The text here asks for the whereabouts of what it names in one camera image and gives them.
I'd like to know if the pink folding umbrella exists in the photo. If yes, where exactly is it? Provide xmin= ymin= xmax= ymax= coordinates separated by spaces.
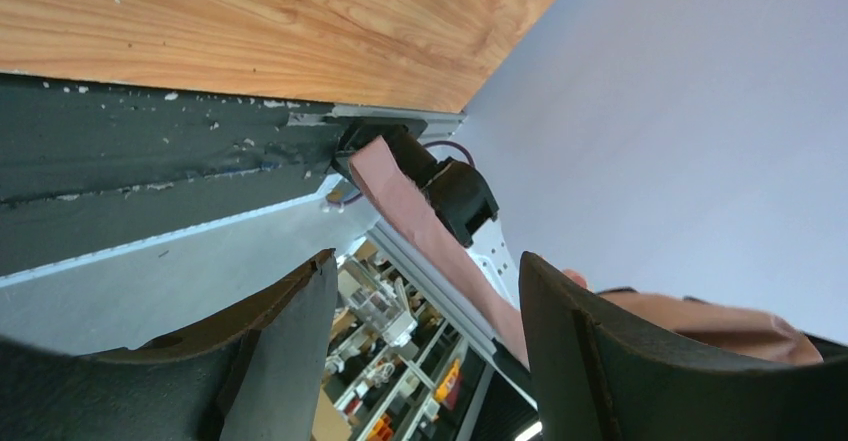
xmin=351 ymin=138 xmax=823 ymax=366

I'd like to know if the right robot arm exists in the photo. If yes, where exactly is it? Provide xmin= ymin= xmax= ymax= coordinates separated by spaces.
xmin=331 ymin=116 xmax=519 ymax=307

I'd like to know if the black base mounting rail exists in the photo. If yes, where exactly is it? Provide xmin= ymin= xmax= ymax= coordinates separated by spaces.
xmin=1 ymin=74 xmax=462 ymax=276

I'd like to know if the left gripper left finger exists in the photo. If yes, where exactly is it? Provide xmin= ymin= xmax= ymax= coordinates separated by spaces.
xmin=1 ymin=249 xmax=338 ymax=440

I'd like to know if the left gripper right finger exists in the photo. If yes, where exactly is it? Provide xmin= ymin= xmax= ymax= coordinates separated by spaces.
xmin=519 ymin=252 xmax=847 ymax=440

